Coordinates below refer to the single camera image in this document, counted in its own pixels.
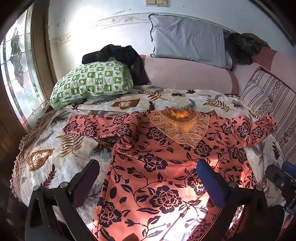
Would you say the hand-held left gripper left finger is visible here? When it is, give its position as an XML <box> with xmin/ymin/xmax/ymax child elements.
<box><xmin>25</xmin><ymin>159</ymin><xmax>100</xmax><ymax>241</ymax></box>

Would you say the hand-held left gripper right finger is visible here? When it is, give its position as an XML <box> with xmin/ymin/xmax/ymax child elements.
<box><xmin>196</xmin><ymin>159</ymin><xmax>285</xmax><ymax>241</ymax></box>

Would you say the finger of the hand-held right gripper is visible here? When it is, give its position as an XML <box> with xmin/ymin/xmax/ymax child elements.
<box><xmin>265</xmin><ymin>161</ymin><xmax>296</xmax><ymax>194</ymax></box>
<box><xmin>284</xmin><ymin>195</ymin><xmax>296</xmax><ymax>215</ymax></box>

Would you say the orange floral garment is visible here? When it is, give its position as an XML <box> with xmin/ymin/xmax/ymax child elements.
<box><xmin>63</xmin><ymin>107</ymin><xmax>278</xmax><ymax>241</ymax></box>

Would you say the white leaf-print blanket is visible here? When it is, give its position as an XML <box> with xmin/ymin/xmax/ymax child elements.
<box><xmin>14</xmin><ymin>87</ymin><xmax>296</xmax><ymax>234</ymax></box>

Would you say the brown lace bedspread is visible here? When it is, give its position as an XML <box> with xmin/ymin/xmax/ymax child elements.
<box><xmin>10</xmin><ymin>108</ymin><xmax>61</xmax><ymax>202</ymax></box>

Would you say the striped floral cushion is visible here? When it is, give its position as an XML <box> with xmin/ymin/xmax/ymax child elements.
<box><xmin>239</xmin><ymin>70</ymin><xmax>296</xmax><ymax>160</ymax></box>

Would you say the green checked pillow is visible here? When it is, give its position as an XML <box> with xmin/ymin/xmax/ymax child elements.
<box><xmin>50</xmin><ymin>60</ymin><xmax>134</xmax><ymax>110</ymax></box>

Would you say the pink sofa cushion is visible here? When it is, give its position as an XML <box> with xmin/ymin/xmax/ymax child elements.
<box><xmin>231</xmin><ymin>47</ymin><xmax>296</xmax><ymax>95</ymax></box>

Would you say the stained glass window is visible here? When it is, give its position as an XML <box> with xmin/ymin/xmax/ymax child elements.
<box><xmin>0</xmin><ymin>10</ymin><xmax>47</xmax><ymax>130</ymax></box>

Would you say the black garment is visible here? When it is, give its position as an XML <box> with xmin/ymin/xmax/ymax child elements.
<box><xmin>82</xmin><ymin>44</ymin><xmax>149</xmax><ymax>86</ymax></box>

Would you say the dark furry cloth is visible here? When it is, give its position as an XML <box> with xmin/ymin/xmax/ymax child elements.
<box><xmin>224</xmin><ymin>32</ymin><xmax>270</xmax><ymax>65</ymax></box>

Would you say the grey pillow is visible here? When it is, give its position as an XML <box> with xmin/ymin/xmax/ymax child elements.
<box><xmin>149</xmin><ymin>14</ymin><xmax>233</xmax><ymax>69</ymax></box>

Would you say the wooden window frame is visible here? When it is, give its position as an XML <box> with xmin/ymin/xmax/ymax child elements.
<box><xmin>30</xmin><ymin>2</ymin><xmax>58</xmax><ymax>107</ymax></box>

